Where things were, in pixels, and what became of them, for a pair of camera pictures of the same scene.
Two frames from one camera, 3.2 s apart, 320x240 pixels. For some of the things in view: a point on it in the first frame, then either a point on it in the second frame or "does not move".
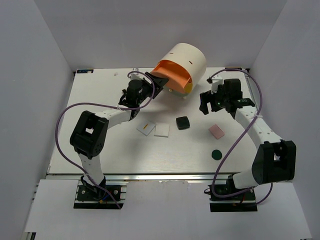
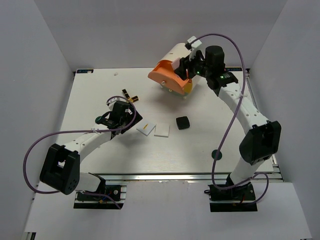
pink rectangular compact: (217, 131) → (176, 64)
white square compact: (162, 130) does not move
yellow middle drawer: (188, 88) does not move
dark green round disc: (216, 154) does not move
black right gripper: (207, 97) → (185, 64)
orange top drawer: (178, 76) does not move
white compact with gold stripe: (146, 128) does not move
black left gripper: (160, 83) → (138, 118)
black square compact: (182, 122) does not move
